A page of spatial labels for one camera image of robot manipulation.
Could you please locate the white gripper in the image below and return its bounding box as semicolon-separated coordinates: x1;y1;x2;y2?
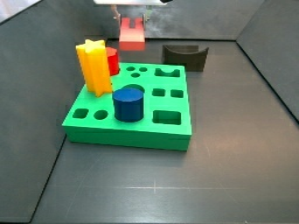
94;0;169;25

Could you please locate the red double-square U block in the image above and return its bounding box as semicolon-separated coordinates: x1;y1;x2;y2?
119;17;146;51

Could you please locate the green shape sorter board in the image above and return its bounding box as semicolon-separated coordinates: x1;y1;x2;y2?
62;63;193;151

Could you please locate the yellow star prism block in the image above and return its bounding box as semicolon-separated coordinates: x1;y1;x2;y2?
76;39;113;97

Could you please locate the black curved holder stand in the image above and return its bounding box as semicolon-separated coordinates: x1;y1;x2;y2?
162;45;210;72

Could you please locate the blue cylinder block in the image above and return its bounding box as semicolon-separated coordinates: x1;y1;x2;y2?
113;87;145;123

